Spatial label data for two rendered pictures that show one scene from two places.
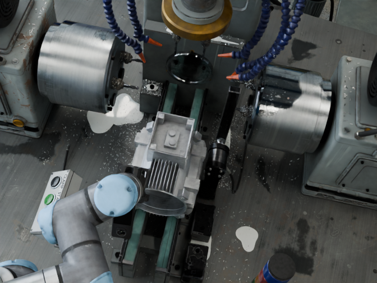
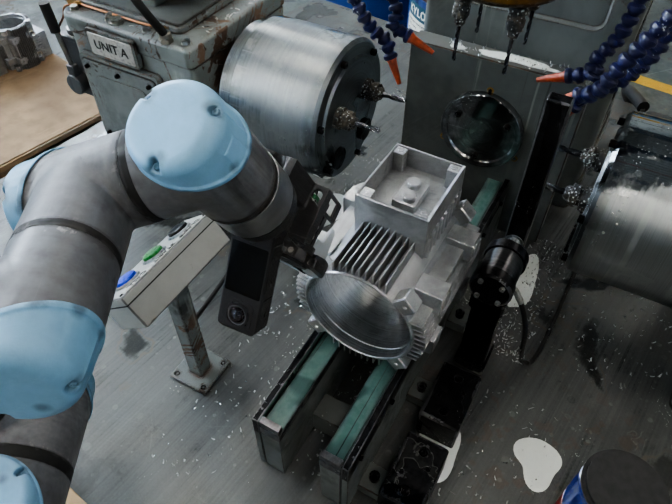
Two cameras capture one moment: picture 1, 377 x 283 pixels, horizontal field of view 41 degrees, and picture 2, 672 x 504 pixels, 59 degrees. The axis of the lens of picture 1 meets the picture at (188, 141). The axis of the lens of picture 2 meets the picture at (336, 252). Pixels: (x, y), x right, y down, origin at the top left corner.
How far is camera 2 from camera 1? 0.66 m
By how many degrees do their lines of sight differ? 20
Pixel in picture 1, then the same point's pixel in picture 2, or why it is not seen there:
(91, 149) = not seen: hidden behind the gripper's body
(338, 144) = not seen: outside the picture
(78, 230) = (65, 195)
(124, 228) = (245, 305)
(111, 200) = (161, 130)
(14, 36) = (200, 14)
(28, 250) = (126, 371)
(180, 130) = (433, 187)
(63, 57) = (264, 52)
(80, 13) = not seen: hidden behind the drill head
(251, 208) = (555, 407)
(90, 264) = (37, 269)
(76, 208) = (89, 152)
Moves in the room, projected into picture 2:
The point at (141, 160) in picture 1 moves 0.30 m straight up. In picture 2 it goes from (345, 230) to (348, 16)
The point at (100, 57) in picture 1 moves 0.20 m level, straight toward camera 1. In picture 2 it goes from (322, 57) to (294, 133)
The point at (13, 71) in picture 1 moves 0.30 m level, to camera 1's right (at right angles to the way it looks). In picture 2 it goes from (179, 58) to (344, 107)
